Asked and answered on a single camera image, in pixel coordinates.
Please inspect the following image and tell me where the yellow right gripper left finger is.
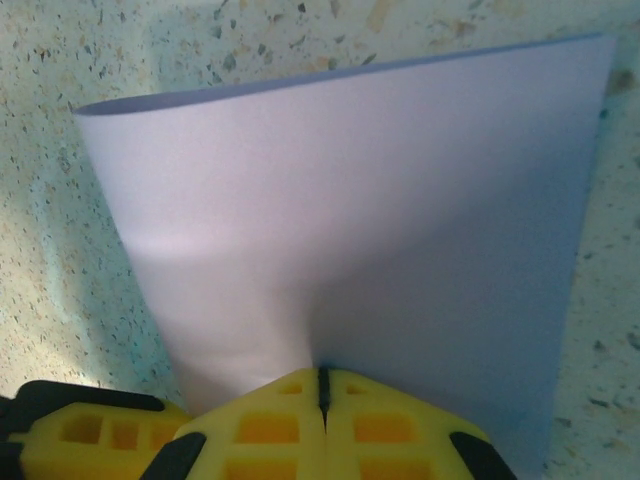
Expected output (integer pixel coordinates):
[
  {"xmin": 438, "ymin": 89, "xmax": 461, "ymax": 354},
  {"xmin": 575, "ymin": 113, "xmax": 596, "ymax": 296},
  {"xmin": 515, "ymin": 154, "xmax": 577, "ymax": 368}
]
[{"xmin": 130, "ymin": 367, "xmax": 327, "ymax": 480}]

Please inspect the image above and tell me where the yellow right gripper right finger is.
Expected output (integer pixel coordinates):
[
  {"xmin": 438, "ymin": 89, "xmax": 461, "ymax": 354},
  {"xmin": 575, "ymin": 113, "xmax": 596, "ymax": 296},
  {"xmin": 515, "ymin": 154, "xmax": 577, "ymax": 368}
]
[{"xmin": 319, "ymin": 367, "xmax": 521, "ymax": 480}]

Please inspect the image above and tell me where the purple paper sheet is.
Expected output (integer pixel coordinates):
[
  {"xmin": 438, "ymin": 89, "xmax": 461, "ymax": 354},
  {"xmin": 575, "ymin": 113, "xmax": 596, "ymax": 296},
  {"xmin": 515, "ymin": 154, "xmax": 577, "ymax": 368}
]
[{"xmin": 72, "ymin": 32, "xmax": 617, "ymax": 480}]

